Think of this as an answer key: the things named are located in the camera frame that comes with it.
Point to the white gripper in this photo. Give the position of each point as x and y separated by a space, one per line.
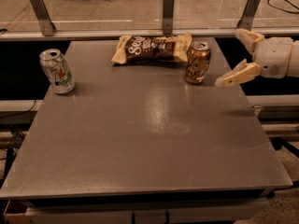
273 57

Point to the orange soda can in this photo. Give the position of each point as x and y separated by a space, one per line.
199 56

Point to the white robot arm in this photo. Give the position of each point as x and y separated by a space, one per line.
294 58

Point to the brown chip bag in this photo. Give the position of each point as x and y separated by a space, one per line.
136 48

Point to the white 7up can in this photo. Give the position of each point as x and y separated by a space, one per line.
56 68

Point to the cardboard box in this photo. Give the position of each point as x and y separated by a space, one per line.
15 213

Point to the right metal bracket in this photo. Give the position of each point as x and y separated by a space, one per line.
248 14

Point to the metal bracket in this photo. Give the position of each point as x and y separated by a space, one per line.
248 14
168 13
46 25

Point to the middle metal bracket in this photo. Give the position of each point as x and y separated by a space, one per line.
168 13

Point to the left metal bracket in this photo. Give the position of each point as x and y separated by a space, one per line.
46 25

